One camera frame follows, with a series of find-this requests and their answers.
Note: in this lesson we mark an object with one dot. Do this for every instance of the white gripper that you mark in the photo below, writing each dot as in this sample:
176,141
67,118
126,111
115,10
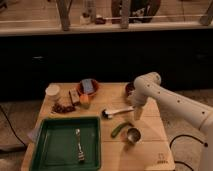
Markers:
138,100

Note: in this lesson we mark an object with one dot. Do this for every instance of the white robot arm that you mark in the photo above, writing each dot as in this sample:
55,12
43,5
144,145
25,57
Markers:
197,114

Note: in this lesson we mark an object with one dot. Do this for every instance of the small metal cup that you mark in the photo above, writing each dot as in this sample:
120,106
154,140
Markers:
133,135

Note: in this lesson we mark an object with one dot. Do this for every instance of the white paper cup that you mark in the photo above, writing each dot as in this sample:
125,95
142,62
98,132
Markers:
53,92

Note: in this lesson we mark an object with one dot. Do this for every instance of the dark red bowl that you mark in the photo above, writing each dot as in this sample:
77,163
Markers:
129,88

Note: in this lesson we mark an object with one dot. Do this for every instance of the green cucumber toy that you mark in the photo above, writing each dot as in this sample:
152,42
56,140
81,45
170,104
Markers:
116,130

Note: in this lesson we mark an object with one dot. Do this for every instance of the orange bowl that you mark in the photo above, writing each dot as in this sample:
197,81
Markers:
95,85

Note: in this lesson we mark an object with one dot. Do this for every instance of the orange yellow block toy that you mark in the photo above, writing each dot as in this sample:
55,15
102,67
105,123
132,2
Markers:
85,101

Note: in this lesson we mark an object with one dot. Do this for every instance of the blue sponge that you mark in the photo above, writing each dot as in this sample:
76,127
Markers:
87,86

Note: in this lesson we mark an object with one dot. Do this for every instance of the brown chocolate bar toy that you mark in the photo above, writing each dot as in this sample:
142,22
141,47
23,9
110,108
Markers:
74,96

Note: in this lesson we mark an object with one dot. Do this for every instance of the metal fork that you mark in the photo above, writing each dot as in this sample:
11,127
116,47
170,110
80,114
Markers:
81,156

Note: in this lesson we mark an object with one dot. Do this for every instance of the green plastic tray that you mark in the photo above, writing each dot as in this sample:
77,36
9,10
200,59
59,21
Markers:
56,145

